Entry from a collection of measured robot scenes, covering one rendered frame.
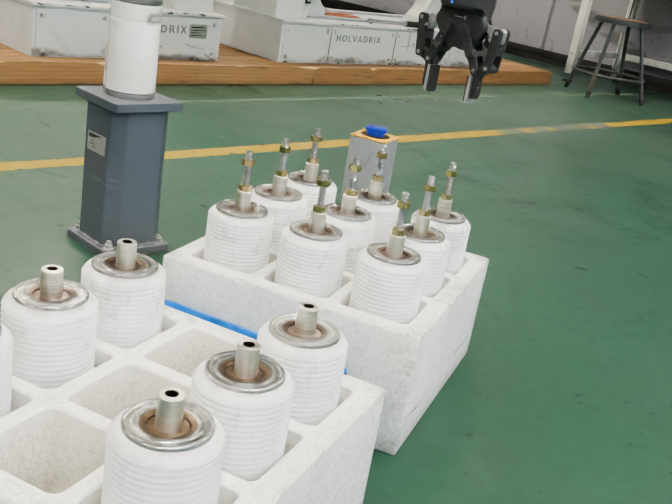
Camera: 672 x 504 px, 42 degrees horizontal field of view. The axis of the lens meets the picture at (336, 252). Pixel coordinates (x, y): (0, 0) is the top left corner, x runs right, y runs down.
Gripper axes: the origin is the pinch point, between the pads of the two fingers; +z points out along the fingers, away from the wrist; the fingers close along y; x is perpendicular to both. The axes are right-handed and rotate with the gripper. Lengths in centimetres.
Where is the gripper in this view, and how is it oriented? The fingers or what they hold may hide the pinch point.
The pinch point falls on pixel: (450, 87)
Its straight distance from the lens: 123.9
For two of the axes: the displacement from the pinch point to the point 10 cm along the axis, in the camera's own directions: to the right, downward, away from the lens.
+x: 6.7, -1.5, 7.3
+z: -1.6, 9.3, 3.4
